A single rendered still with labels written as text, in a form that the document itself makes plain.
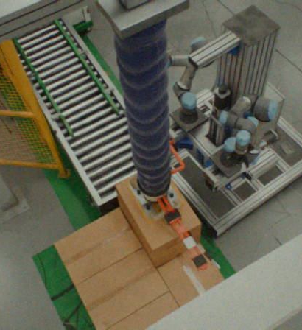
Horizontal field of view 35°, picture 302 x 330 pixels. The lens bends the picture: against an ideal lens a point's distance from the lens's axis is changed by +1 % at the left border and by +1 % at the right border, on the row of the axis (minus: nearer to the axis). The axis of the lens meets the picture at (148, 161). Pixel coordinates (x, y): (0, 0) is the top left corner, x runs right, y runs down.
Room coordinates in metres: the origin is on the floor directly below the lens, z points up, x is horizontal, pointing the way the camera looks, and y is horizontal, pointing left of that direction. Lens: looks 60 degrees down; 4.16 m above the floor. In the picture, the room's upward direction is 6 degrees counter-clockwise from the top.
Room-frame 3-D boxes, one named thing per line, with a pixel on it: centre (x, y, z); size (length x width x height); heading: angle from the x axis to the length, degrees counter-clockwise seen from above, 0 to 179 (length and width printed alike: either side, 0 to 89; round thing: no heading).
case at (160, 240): (1.50, -0.02, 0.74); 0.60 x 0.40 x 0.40; 23
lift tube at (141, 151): (1.51, -0.02, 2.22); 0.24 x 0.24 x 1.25
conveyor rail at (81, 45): (3.05, 0.33, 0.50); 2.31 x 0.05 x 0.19; 25
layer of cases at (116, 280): (1.11, 0.12, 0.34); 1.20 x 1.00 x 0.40; 25
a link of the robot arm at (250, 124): (1.52, -0.58, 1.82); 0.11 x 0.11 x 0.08; 56
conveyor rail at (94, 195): (2.78, 0.92, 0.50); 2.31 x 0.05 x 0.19; 25
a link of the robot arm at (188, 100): (2.19, -0.35, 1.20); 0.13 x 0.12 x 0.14; 18
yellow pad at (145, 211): (1.47, 0.07, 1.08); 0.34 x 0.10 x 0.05; 23
